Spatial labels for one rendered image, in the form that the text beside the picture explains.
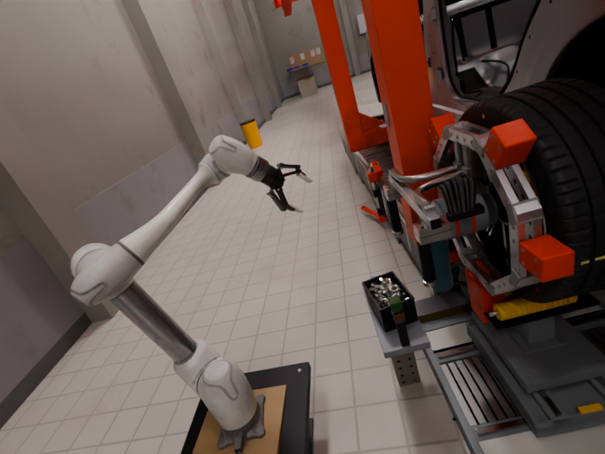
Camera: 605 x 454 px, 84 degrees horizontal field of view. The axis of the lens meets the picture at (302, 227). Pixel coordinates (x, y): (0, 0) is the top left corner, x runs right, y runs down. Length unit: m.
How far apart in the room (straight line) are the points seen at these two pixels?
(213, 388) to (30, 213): 2.34
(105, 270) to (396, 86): 1.18
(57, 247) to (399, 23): 2.87
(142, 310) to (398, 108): 1.21
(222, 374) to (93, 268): 0.56
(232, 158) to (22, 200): 2.29
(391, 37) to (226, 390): 1.38
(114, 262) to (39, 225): 2.24
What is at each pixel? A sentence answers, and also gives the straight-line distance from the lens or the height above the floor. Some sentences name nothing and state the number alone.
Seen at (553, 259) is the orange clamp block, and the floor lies 0.88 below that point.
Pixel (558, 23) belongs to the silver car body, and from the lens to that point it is 1.49.
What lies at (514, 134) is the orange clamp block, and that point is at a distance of 0.96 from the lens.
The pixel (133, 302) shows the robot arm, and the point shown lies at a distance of 1.29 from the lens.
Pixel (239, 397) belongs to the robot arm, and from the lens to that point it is 1.34.
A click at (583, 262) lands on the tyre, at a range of 1.06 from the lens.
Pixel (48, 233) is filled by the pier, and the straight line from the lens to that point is 3.28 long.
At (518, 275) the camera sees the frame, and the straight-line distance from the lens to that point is 1.08.
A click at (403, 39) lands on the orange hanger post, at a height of 1.40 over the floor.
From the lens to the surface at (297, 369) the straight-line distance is 1.59.
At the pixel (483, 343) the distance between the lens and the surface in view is 1.75.
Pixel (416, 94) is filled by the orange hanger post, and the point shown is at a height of 1.20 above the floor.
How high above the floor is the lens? 1.43
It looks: 25 degrees down
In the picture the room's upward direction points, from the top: 19 degrees counter-clockwise
